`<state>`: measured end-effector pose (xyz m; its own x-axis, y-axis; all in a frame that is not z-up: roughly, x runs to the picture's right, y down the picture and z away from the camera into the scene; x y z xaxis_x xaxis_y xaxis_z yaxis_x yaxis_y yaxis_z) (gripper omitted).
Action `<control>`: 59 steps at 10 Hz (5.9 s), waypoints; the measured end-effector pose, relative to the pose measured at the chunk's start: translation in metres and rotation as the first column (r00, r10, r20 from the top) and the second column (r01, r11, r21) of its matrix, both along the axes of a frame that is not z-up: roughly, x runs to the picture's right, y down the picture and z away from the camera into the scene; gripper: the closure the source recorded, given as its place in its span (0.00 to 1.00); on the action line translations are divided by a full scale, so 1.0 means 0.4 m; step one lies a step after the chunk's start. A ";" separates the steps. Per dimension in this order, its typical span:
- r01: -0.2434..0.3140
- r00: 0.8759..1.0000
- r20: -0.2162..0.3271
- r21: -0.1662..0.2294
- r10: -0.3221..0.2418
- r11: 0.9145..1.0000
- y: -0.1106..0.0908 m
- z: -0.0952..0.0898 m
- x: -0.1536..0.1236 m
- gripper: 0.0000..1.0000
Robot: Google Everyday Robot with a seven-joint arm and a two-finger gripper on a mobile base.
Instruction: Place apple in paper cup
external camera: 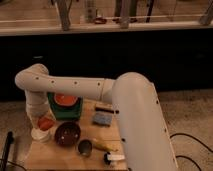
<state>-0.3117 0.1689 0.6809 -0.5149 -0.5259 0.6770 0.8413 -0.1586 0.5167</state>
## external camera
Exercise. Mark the red apple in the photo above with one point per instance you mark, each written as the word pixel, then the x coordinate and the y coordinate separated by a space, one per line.
pixel 45 123

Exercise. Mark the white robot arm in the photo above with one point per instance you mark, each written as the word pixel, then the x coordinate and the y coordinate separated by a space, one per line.
pixel 147 145

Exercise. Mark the small metal cup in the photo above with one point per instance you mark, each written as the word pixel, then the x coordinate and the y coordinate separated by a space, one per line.
pixel 85 147

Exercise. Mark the blue sponge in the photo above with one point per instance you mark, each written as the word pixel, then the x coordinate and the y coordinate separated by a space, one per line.
pixel 102 119

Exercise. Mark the green tray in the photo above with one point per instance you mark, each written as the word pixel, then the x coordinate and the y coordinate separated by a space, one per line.
pixel 65 113

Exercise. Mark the orange plate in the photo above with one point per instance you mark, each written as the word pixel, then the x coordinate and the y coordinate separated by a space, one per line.
pixel 65 100

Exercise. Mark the yellow banana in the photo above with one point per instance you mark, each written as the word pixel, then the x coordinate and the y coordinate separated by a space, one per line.
pixel 101 145

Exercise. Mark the dark brown bowl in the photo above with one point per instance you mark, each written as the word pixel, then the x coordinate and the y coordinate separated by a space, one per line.
pixel 67 134

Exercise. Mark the black and white small object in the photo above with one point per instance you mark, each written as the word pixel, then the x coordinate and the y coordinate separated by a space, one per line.
pixel 112 159

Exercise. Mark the black pole stand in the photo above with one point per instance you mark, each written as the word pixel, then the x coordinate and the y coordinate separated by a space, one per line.
pixel 9 140

